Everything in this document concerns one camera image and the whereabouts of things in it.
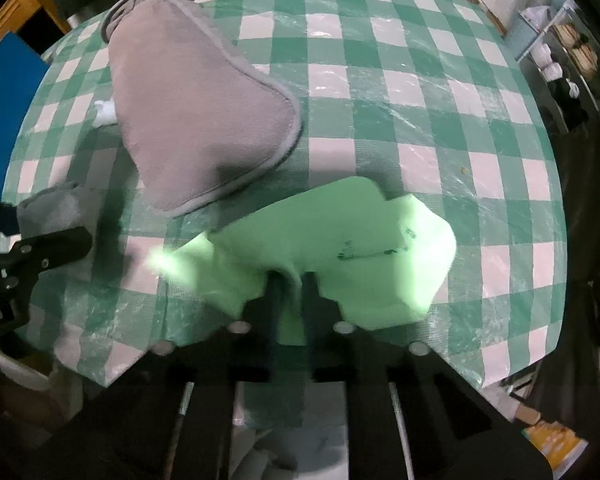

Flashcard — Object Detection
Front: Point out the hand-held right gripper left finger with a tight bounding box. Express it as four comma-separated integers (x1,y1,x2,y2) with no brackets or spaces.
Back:
35,274,285,480

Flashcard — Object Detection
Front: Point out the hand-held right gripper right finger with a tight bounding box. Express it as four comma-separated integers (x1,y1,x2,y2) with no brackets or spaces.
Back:
301,271,552,480

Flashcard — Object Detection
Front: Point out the pale blue grey cloth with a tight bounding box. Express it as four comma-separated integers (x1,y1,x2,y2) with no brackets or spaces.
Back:
16,181,102,242

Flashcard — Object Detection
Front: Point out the light green cloth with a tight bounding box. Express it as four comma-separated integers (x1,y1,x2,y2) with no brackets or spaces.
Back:
147,176,457,347

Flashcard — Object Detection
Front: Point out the small white cloth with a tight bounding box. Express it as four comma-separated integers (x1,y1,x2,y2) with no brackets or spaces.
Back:
93,100,119,127

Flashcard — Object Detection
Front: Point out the yellow box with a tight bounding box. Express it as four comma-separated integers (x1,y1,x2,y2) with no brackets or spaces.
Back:
521,419,589,467

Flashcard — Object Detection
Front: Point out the wooden chair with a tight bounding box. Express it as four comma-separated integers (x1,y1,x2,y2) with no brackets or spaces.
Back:
0,0,77,47

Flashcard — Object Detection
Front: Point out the green checkered tablecloth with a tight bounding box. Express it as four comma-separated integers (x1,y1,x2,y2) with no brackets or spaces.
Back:
7,0,570,433

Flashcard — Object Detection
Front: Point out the grey shoe rack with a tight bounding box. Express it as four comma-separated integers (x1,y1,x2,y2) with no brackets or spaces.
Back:
520,2,600,133

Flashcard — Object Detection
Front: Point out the group of shoes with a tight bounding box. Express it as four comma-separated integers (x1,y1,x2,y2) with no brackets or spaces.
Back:
530,22,600,103

